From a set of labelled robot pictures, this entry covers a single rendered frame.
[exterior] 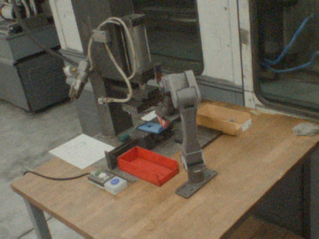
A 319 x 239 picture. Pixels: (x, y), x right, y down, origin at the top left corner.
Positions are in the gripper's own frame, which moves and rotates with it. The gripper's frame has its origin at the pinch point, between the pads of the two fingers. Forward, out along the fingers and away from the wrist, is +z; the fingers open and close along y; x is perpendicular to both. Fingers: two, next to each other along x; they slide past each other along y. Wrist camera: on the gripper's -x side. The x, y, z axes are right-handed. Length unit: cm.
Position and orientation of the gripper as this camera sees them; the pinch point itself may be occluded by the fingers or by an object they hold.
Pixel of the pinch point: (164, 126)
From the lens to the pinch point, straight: 187.8
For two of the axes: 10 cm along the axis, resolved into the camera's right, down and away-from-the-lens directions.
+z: -1.7, 7.2, 6.8
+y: -7.1, -5.6, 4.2
